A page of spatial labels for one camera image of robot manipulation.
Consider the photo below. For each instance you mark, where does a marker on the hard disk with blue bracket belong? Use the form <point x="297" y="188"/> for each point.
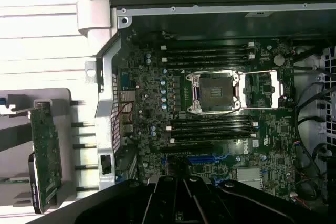
<point x="2" y="101"/>

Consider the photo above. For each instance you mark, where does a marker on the black RAM slot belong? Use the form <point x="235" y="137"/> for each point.
<point x="210" y="133"/>
<point x="210" y="52"/>
<point x="210" y="120"/>
<point x="210" y="140"/>
<point x="210" y="58"/>
<point x="210" y="47"/>
<point x="210" y="63"/>
<point x="210" y="127"/>

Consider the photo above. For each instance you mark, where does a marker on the open black PC case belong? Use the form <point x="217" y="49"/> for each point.
<point x="105" y="103"/>

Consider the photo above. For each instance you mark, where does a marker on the grey parts rack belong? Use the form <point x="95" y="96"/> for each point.
<point x="60" y="95"/>

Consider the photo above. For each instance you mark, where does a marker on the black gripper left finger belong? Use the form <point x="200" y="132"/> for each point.
<point x="92" y="203"/>

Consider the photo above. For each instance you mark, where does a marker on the metal socket cover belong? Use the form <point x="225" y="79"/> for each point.
<point x="275" y="90"/>

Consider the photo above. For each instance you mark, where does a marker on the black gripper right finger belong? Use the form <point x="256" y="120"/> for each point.
<point x="262" y="203"/>

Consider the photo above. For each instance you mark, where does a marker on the green motherboard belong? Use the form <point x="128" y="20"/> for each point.
<point x="275" y="134"/>

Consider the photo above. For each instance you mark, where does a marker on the silver chipset heatsink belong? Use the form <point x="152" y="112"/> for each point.
<point x="248" y="175"/>

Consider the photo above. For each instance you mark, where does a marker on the silver coin battery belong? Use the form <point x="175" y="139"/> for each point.
<point x="278" y="60"/>

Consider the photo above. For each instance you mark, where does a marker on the metal disk bay cage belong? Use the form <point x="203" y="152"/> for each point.
<point x="329" y="61"/>

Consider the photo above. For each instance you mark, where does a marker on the blue expansion slot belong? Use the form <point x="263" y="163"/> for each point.
<point x="204" y="160"/>
<point x="216" y="180"/>

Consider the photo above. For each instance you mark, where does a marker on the CPU socket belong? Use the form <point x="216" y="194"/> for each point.
<point x="212" y="90"/>

